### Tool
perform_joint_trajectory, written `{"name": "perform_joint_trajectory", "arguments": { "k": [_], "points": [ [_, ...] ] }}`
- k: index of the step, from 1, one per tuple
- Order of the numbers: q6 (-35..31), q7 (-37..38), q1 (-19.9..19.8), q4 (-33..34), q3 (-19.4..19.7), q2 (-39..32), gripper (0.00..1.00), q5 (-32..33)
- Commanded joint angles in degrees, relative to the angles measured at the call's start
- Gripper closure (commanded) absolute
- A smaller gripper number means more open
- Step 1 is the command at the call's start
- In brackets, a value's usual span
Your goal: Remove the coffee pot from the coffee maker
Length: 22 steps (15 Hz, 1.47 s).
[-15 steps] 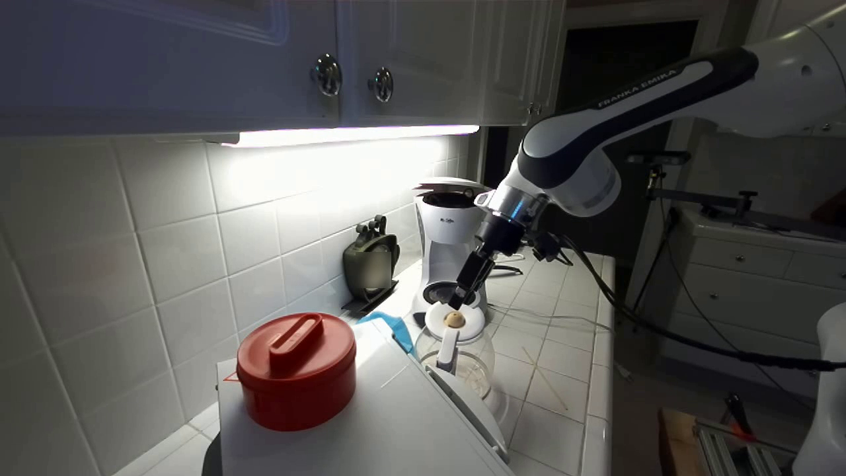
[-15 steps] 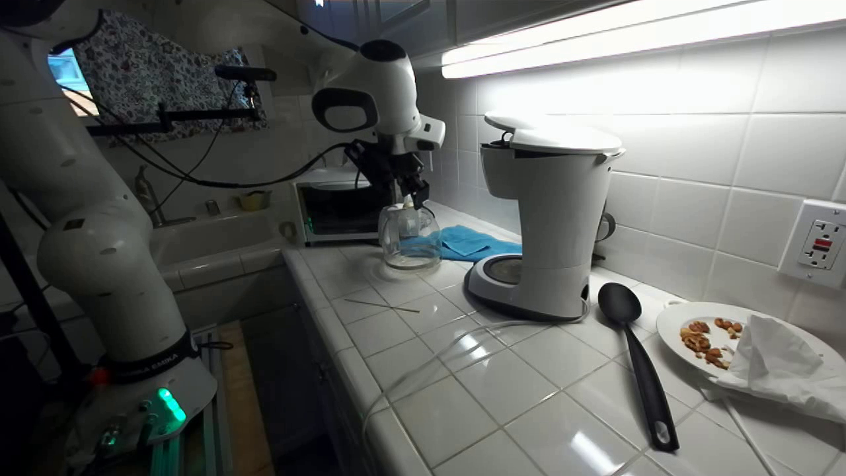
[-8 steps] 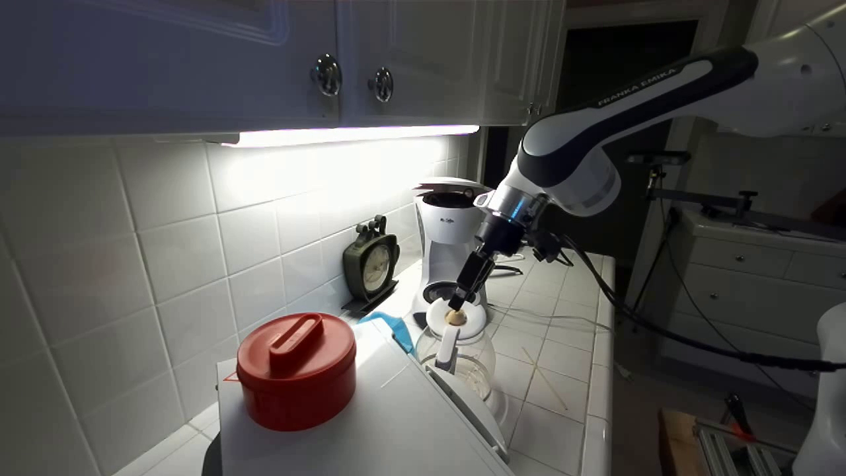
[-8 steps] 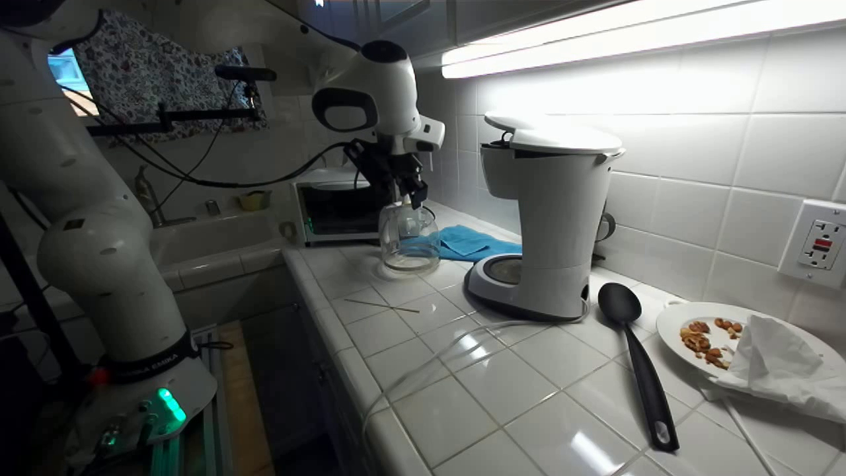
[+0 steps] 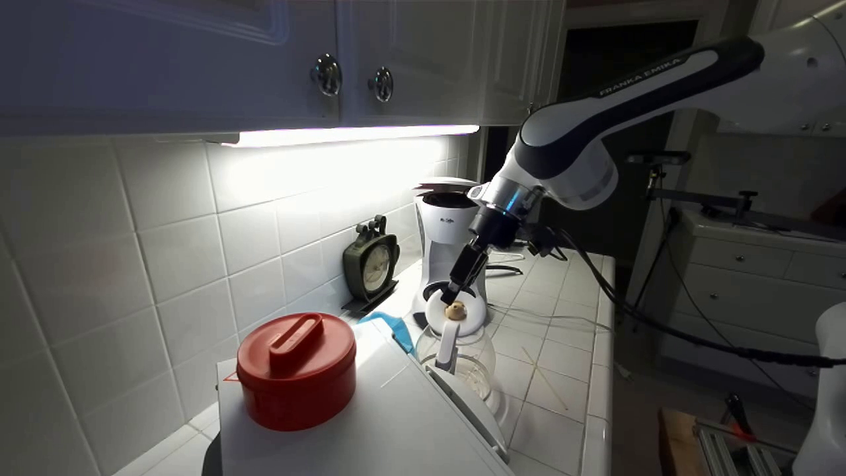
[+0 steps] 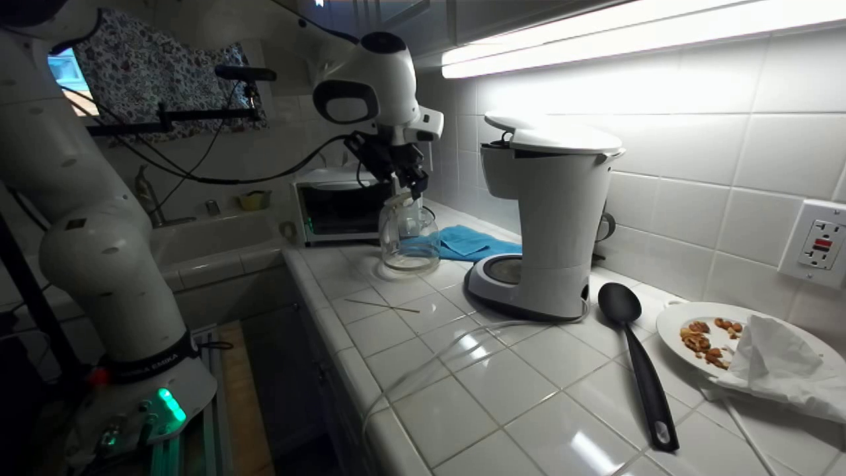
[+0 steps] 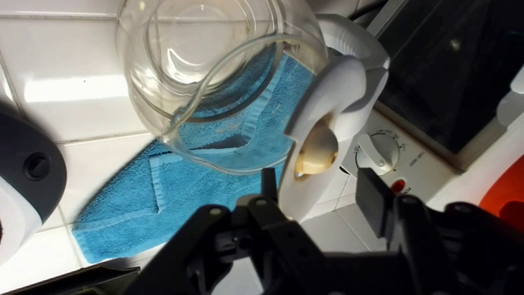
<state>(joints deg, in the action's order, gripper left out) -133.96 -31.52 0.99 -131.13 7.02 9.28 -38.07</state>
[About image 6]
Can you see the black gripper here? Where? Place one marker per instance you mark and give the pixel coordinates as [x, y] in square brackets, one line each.
[392, 160]

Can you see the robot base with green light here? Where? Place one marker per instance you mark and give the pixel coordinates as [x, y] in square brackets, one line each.
[133, 399]

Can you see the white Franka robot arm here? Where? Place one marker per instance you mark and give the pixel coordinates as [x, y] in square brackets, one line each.
[96, 264]

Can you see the white drip coffee maker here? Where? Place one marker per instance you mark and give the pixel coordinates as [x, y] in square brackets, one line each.
[550, 219]

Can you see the white toaster oven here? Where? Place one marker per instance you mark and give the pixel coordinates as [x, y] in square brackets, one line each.
[338, 207]

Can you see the blue terry towel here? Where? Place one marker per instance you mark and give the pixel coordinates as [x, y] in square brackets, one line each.
[480, 240]

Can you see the yellow sponge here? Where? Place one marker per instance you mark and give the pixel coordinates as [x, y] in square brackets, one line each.
[255, 198]

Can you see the white kitchen sink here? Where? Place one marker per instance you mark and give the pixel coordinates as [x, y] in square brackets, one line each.
[213, 247]

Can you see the under-cabinet strip light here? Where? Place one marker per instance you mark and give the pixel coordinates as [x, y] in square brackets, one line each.
[636, 36]

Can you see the floral window curtain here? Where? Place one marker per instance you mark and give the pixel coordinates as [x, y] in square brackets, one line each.
[148, 75]

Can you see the black plastic serving spoon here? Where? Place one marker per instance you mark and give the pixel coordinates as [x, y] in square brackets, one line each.
[644, 379]

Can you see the white round plate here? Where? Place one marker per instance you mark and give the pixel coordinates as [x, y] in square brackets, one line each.
[682, 320]

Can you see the brown nuts pile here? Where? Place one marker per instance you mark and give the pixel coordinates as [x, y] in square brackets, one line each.
[703, 342]

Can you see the crumpled white paper napkin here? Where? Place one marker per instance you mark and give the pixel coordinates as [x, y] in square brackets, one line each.
[784, 365]

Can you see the white wall power outlet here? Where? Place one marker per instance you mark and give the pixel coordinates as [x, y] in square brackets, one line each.
[817, 244]

